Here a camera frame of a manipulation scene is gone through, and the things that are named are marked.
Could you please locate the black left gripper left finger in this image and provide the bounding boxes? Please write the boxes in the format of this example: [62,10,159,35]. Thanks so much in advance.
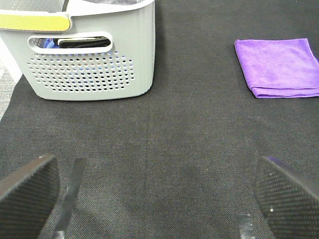
[0,155,59,239]

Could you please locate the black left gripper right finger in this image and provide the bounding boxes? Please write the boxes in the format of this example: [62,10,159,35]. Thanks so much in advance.
[254,157,319,239]

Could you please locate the black fabric table mat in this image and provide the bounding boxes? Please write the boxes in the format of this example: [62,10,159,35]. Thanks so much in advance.
[0,0,319,239]

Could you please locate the folded purple towel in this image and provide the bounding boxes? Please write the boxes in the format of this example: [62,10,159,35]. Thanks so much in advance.
[234,38,319,99]

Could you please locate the blue cloth in basket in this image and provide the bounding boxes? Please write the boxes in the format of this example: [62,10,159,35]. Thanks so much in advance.
[43,38,59,48]

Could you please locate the grey perforated plastic basket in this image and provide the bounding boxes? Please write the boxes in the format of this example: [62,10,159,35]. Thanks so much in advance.
[0,0,156,101]

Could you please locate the black folded cloth in basket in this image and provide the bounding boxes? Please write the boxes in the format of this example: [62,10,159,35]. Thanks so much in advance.
[54,36,111,48]

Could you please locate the yellow basket handle pad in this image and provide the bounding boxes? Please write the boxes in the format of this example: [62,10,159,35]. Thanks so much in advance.
[0,14,71,31]

